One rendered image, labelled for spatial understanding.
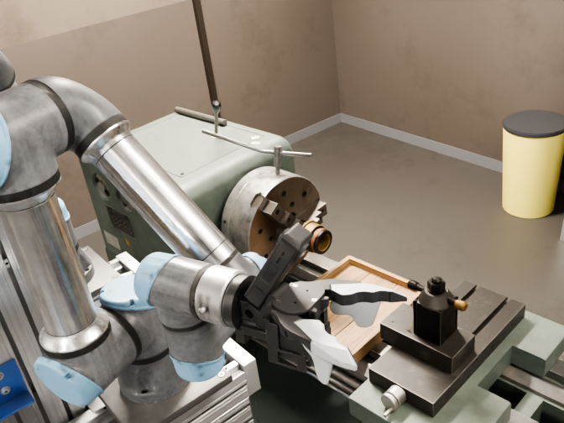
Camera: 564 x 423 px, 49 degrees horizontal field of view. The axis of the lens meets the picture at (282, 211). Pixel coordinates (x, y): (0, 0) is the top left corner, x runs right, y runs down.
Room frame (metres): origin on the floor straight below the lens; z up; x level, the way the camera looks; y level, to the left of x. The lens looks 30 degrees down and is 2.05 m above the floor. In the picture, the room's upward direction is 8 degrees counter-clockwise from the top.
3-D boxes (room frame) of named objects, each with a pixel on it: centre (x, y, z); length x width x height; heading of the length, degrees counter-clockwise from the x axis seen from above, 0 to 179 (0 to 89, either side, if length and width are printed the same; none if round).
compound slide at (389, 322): (1.13, -0.31, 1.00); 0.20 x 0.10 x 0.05; 41
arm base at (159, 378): (0.95, 0.30, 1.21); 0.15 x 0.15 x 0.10
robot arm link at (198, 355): (0.70, 0.14, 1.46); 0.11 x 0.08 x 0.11; 146
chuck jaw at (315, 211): (1.63, -0.09, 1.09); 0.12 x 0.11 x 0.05; 131
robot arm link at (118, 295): (0.94, 0.30, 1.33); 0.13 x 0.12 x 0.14; 146
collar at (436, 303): (1.11, -0.32, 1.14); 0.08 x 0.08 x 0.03
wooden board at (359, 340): (1.42, -0.16, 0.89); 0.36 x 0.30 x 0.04; 131
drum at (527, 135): (3.22, -1.51, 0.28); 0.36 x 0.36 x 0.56
